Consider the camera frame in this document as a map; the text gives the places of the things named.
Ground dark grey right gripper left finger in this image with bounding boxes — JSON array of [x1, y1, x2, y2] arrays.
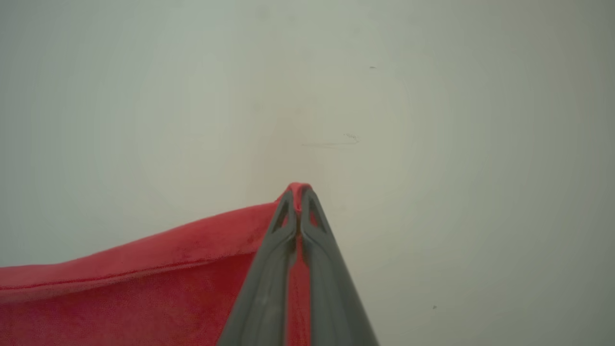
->
[[217, 190, 299, 346]]

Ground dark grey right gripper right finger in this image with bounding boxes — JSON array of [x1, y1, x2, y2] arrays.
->
[[300, 189, 381, 346]]

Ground red garment thin white stripes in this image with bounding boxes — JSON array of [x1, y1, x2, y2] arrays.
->
[[0, 182, 314, 346]]

